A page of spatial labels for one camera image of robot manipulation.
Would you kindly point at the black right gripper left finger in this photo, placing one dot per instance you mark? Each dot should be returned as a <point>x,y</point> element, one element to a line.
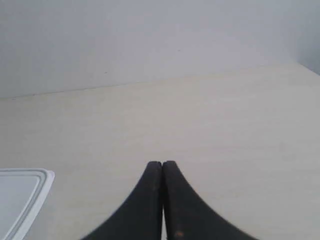
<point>140,216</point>

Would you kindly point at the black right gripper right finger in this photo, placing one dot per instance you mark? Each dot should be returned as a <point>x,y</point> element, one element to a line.
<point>187,216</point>

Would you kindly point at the white lidded plastic container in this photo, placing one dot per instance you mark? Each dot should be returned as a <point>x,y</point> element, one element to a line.
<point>23,192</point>

